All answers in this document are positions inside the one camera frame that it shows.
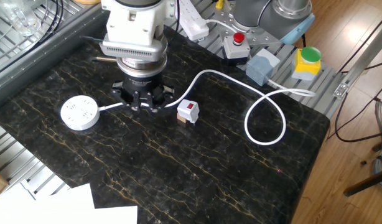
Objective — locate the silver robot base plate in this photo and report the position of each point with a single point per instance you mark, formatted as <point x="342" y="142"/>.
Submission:
<point x="228" y="17"/>

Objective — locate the white bulb holder red switch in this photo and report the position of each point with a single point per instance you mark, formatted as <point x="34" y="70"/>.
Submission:
<point x="188" y="110"/>

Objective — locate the blue-grey junction box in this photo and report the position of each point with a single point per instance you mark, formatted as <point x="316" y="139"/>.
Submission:
<point x="261" y="70"/>

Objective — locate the clear glass cup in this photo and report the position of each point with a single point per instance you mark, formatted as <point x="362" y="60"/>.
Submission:
<point x="20" y="18"/>

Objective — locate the white power strip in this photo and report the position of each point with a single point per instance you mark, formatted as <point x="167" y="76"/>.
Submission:
<point x="194" y="25"/>

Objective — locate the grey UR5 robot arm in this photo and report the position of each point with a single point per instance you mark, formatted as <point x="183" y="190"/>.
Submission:
<point x="132" y="25"/>

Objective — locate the round white power socket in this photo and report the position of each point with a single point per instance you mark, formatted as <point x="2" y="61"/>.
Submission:
<point x="80" y="112"/>

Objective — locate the grey box red button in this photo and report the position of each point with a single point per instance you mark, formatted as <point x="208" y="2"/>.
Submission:
<point x="236" y="49"/>

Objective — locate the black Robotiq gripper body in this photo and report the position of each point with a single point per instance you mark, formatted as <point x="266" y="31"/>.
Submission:
<point x="142" y="88"/>

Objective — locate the small yellow plastic piece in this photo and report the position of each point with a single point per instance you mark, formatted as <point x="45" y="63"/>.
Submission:
<point x="219" y="3"/>

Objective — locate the printed white paper sheet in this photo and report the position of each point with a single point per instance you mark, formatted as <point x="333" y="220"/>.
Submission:
<point x="116" y="216"/>

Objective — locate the dark furniture leg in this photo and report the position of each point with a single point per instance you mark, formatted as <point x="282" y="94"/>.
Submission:
<point x="365" y="183"/>

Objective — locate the small wooden cube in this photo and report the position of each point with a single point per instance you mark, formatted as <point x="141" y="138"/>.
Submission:
<point x="180" y="119"/>

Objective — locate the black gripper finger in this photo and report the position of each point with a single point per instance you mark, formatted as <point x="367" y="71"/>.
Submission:
<point x="163" y="99"/>
<point x="124" y="95"/>

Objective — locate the brass pin on flange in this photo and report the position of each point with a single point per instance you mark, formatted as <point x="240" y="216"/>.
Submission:
<point x="105" y="58"/>

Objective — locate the aluminium frame bar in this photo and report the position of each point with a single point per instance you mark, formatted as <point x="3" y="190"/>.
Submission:
<point x="365" y="56"/>

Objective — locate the yellow box green button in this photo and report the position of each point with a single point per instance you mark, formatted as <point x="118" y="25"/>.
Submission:
<point x="306" y="67"/>

